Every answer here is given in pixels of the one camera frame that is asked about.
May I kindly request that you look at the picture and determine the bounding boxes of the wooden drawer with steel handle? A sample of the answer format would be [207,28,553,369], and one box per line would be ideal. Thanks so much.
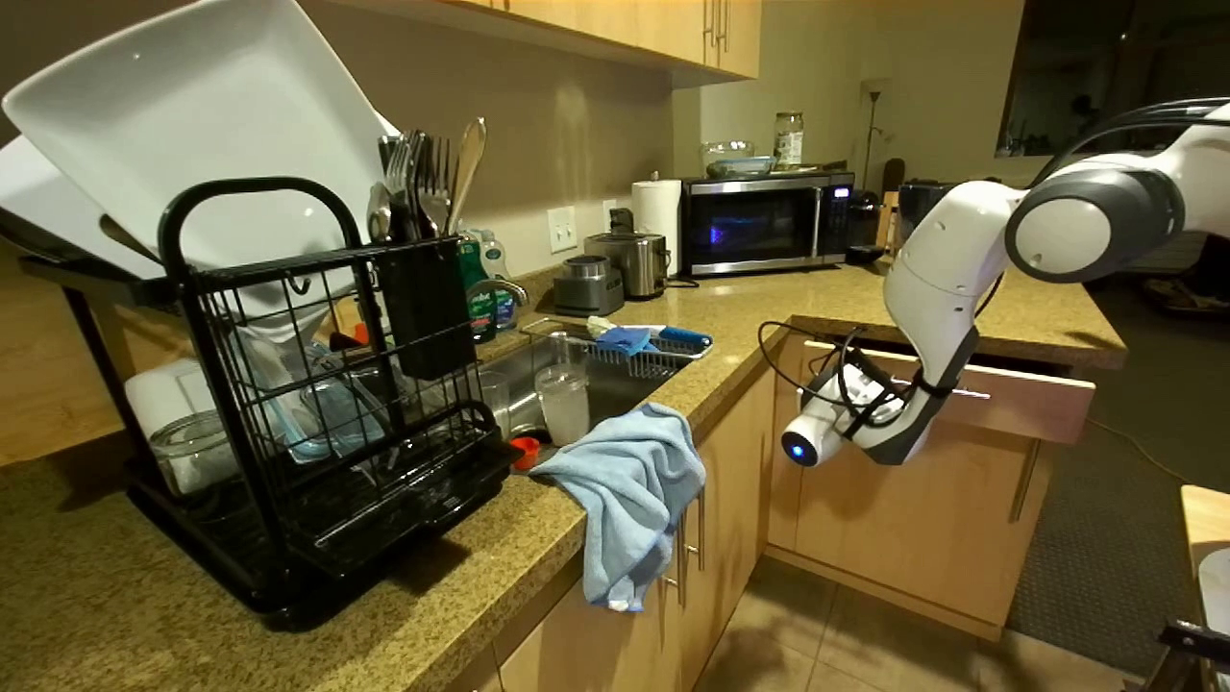
[798,334,1099,448]

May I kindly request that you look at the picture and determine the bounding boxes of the blue sponge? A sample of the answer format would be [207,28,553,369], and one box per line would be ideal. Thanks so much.
[589,323,657,361]

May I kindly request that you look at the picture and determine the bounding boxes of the steel sink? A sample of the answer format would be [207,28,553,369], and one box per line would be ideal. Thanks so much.
[472,319,714,446]

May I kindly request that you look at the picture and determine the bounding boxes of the small dark grey appliance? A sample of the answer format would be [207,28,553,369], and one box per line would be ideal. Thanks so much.
[548,249,627,319]

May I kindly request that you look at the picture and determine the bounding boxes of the clear plastic cup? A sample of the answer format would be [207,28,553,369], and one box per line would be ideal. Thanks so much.
[535,334,597,448]

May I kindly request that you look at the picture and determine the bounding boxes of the steel toaster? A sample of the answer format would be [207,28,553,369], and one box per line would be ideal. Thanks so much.
[582,225,671,302]

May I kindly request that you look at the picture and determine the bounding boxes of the white paper towel roll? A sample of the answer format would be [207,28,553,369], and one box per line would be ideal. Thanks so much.
[627,172,682,279]

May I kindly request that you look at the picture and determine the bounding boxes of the green dish soap bottle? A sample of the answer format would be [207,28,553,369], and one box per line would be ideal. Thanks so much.
[454,225,517,341]

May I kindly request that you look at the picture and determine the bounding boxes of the light blue cloth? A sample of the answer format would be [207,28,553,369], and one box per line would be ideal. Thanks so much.
[531,401,712,615]

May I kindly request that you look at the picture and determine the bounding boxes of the black steel microwave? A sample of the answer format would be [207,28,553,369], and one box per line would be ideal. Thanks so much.
[677,170,862,279]

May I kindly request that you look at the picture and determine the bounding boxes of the black utensil holder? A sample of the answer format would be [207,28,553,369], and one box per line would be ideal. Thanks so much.
[374,234,475,381]

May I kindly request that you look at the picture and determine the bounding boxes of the wooden sink base cabinet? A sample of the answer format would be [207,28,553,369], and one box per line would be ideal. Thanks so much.
[493,369,780,692]

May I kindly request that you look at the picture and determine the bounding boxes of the glass bowl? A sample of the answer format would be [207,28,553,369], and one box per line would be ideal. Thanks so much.
[703,137,780,179]

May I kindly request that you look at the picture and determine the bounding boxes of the wooden spoon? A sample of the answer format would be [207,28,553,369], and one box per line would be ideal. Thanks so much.
[442,114,493,241]

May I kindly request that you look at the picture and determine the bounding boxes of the glass jar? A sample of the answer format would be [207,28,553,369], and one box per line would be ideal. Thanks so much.
[768,108,808,170]

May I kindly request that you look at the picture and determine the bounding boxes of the steel kitchen utensil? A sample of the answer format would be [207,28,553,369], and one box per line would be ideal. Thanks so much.
[370,127,457,246]

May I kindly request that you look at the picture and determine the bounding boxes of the black coffee machine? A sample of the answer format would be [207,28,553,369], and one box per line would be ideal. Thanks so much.
[841,188,886,272]

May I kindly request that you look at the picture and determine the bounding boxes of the pale blue plastic container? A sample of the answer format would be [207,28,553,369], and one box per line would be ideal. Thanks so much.
[234,302,388,469]

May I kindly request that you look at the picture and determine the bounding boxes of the wooden knife block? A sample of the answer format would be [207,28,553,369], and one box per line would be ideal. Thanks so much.
[871,154,908,252]

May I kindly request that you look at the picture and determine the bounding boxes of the wooden upper cabinets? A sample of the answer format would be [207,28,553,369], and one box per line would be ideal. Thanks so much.
[321,0,764,87]

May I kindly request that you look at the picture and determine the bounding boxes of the wooden cabinet door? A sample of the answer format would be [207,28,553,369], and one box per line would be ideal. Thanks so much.
[761,427,1060,646]

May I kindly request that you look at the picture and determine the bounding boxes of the dark window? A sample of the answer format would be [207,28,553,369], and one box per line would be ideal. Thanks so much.
[996,0,1230,156]

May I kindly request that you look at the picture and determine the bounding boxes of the black clamp stand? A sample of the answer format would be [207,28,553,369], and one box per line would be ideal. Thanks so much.
[1145,615,1230,692]

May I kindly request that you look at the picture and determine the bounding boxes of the white light switch plate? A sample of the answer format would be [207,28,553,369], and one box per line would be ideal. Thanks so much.
[547,205,582,258]

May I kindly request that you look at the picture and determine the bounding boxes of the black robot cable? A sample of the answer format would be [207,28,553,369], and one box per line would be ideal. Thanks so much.
[752,319,958,440]

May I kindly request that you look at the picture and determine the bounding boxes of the black wire dish rack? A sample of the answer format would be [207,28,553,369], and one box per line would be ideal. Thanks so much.
[120,172,513,636]

